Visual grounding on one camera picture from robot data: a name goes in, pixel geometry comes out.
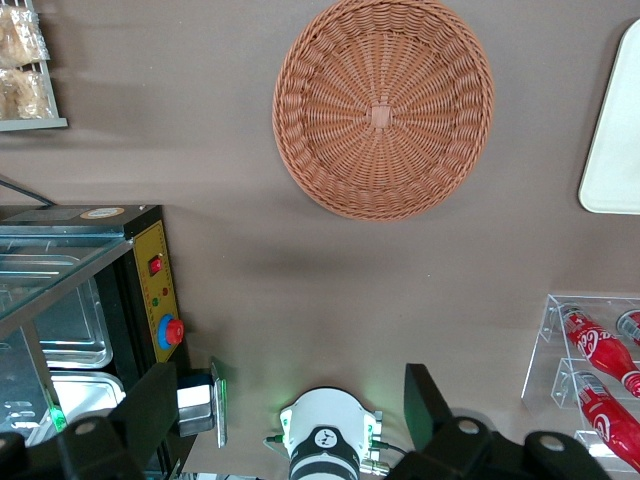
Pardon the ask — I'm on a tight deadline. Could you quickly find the bagged puffed snack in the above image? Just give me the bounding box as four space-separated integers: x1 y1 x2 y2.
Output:
0 4 49 67
0 67 54 120

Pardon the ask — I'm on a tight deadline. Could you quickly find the steel warmer pan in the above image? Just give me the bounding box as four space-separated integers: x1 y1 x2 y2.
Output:
34 278 114 370
47 370 127 432

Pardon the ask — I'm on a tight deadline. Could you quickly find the clear acrylic bottle rack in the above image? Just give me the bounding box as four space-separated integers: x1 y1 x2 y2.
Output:
520 293 640 459

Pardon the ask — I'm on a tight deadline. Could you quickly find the black food warmer cabinet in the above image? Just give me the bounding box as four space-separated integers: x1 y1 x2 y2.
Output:
0 203 192 480

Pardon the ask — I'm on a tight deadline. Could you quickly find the cream plastic tray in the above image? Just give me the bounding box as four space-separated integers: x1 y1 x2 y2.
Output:
578 18 640 216

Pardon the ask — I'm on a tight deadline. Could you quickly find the grey snack tray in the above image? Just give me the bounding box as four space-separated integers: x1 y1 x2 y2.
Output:
0 0 69 133

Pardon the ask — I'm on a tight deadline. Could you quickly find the black warmer power cable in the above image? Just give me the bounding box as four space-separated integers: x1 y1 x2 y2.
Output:
0 174 56 208

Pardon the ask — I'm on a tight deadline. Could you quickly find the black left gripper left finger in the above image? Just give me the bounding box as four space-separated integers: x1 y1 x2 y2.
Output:
0 362 179 480

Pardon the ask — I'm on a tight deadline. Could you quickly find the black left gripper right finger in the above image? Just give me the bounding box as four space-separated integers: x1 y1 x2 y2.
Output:
384 363 621 480

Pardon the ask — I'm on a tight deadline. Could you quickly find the red and blue knob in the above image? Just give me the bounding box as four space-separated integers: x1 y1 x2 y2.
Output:
158 313 185 350

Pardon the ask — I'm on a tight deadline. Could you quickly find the round brown wicker basket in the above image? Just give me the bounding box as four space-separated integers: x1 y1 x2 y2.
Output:
272 0 496 222

